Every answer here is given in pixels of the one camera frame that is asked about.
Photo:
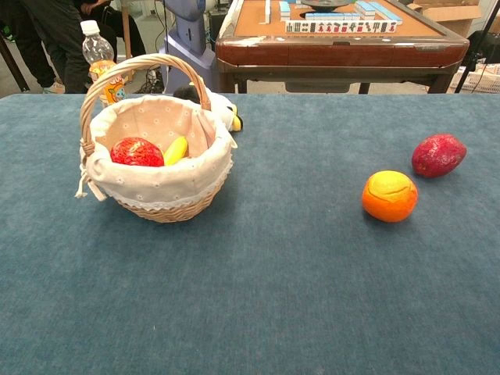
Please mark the wicker basket with cloth lining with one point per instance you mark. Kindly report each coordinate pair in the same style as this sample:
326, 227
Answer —
164, 183

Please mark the orange toy fruit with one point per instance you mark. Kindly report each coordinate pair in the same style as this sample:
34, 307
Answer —
390, 201

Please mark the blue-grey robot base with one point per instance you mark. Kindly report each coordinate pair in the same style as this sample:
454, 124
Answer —
191, 23

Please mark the bright red toy fruit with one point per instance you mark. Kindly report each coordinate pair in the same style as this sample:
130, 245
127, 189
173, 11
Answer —
134, 153

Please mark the dark red toy fruit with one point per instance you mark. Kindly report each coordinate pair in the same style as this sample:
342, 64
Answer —
437, 156

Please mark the yellow toy banana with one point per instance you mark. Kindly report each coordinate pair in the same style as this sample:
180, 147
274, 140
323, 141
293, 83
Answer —
176, 150

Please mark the black and white plush toy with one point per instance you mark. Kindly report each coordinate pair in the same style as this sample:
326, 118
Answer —
223, 106

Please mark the blue table cloth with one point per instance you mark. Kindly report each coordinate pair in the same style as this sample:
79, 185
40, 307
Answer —
250, 273

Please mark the brown mahjong table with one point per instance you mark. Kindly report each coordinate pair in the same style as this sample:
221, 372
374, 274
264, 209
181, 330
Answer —
336, 52

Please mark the small blue-backed mahjong tile stack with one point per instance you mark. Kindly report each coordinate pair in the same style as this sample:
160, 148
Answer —
285, 9

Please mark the face-up mahjong tile row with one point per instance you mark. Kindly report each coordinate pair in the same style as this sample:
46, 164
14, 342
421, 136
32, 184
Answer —
340, 27

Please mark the short blue-backed mahjong tile row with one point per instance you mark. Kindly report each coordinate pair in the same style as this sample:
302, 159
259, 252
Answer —
332, 16

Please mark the dark round dish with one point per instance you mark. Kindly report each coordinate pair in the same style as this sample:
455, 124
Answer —
326, 4

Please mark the seated person in black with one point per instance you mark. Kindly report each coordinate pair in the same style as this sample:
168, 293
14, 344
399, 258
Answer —
125, 27

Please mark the plastic bottle with orange label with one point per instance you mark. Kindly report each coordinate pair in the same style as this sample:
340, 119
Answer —
97, 48

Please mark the long blue-backed mahjong tile stack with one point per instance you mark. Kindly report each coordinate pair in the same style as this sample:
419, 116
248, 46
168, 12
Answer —
381, 9

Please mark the standing person in black trousers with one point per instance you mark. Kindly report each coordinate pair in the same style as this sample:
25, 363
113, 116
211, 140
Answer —
58, 35

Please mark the white plastic crate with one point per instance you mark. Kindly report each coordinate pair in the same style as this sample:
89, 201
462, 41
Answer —
484, 80

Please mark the black tripod stand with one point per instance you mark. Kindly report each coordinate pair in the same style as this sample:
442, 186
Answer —
474, 51

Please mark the cardboard box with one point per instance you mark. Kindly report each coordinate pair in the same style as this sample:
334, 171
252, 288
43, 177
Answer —
449, 13

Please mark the wooden post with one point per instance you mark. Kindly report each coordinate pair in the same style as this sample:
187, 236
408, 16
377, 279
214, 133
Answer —
126, 31

